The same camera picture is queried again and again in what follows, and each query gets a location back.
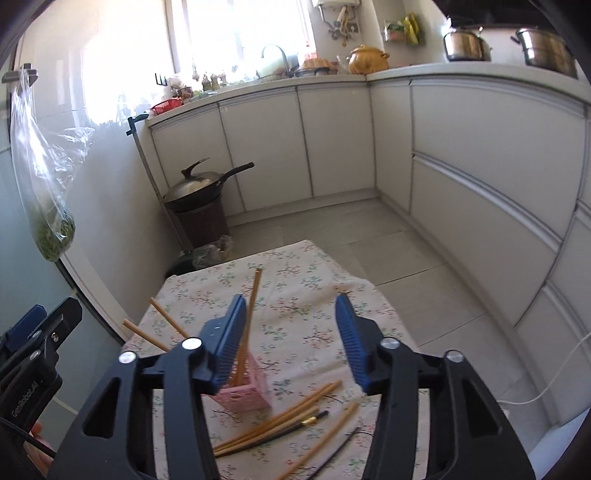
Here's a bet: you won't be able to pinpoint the dark stool under wok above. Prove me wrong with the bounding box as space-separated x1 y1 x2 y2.
166 195 230 248

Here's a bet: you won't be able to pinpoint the floral tablecloth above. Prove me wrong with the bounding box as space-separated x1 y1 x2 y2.
120 238 433 480

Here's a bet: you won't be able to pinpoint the black gold-banded chopstick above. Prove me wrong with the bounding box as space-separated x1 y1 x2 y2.
307 427 361 480
214 410 329 458

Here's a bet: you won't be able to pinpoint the bamboo chopstick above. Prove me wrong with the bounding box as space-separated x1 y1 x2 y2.
121 318 172 354
213 406 320 452
149 297 189 338
214 380 342 452
230 268 263 387
277 401 359 480

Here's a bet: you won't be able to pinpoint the plastic bag of greens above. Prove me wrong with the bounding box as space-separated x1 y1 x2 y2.
10 84 95 262

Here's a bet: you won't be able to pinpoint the steel stockpot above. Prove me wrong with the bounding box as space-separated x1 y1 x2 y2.
443 27 492 62

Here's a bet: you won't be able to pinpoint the black wok with lid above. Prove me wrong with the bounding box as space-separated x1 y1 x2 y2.
163 157 254 211

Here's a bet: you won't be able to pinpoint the pink perforated utensil basket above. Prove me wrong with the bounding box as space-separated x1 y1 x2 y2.
212 354 270 413

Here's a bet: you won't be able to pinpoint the yellow ceramic pot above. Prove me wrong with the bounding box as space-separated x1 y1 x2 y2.
349 45 390 75

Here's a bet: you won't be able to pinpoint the white kitchen cabinets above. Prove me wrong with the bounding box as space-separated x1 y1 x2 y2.
147 63 590 424

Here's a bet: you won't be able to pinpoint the person's hand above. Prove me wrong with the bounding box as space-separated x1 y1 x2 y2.
25 421 56 478

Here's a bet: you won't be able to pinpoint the steel steamer pot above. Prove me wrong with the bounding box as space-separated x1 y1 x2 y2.
511 28 578 79

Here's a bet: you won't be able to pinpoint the white power cable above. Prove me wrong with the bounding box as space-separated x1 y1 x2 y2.
498 331 591 407

